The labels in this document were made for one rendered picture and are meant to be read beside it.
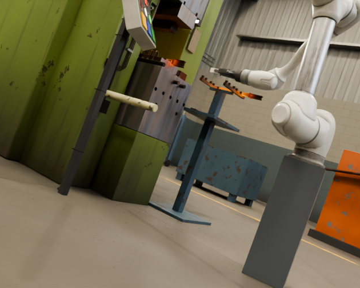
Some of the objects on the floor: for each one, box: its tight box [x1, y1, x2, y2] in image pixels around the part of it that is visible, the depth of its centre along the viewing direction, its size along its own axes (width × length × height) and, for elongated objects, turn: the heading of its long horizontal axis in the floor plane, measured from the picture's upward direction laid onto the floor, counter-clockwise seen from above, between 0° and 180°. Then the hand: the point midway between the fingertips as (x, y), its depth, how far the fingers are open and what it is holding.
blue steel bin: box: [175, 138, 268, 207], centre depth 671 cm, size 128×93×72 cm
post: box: [58, 16, 129, 195], centre depth 217 cm, size 4×4×108 cm
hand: (215, 71), depth 250 cm, fingers closed
